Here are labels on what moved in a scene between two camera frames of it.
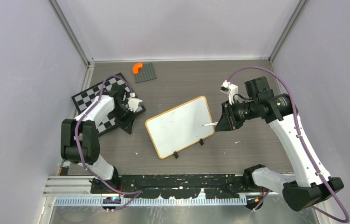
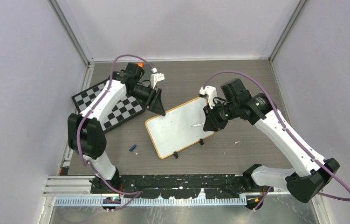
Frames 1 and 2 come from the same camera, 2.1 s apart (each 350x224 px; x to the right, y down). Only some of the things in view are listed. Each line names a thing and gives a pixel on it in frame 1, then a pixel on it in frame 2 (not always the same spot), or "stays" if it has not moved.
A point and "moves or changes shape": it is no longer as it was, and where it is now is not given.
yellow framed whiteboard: x=181 y=127 stays
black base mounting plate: x=173 y=186 stays
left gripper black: x=126 y=125 -> x=153 y=102
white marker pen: x=210 y=124 moves or changes shape
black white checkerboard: x=126 y=101 stays
